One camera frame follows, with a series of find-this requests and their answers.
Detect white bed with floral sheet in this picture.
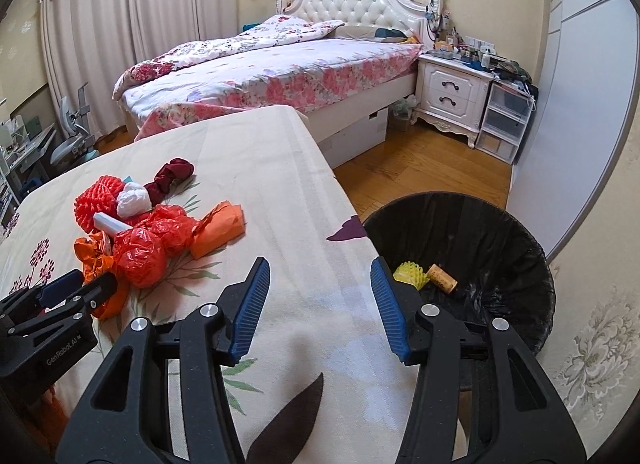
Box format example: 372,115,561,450
112,0,443,169

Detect grey study desk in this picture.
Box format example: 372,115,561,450
0,116,57,179

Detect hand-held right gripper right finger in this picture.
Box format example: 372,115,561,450
370,257,587,464

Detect orange paper packet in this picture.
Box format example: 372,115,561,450
190,200,247,261

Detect clear plastic bag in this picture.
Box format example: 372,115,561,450
390,96,418,132

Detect red foam fruit net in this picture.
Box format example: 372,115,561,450
75,175,132,233

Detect cream floral tablecloth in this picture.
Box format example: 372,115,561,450
0,104,426,464

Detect floral quilt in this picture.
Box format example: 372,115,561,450
112,14,346,99

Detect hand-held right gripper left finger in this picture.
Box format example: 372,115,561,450
59,256,271,464

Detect wine cork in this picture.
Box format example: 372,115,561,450
426,264,458,293

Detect red plastic bag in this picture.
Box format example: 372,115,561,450
132,204,198,257
112,229,168,289

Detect white paper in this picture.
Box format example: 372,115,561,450
116,182,152,218

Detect white box under bed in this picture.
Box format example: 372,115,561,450
317,106,390,169

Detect grey desk chair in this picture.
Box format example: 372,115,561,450
50,84,98,165

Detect trash bin with black liner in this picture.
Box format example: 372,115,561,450
362,191,557,392

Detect pile of small toiletries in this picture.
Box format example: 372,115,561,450
425,18,532,82

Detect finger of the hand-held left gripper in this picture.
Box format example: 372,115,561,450
7,274,119,339
0,269,85,327

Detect orange foil wrapper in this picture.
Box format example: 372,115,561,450
74,234,130,319

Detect beige curtains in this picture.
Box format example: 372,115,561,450
40,0,241,137

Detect beige pillow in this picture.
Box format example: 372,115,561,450
334,24,381,40

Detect dark red cloth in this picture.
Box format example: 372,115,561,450
144,158,196,205

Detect white tube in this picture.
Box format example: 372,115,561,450
93,212,135,235

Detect white nightstand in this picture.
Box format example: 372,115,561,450
411,52,497,149

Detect white bookshelf with books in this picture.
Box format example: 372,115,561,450
0,149,23,232

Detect white tufted headboard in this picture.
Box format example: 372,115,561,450
276,0,443,44

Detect clear plastic drawer unit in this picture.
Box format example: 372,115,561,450
475,78,537,165

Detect yellow foam fruit net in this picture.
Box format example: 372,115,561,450
393,260,432,291

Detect white sliding wardrobe door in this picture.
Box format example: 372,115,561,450
505,0,640,259

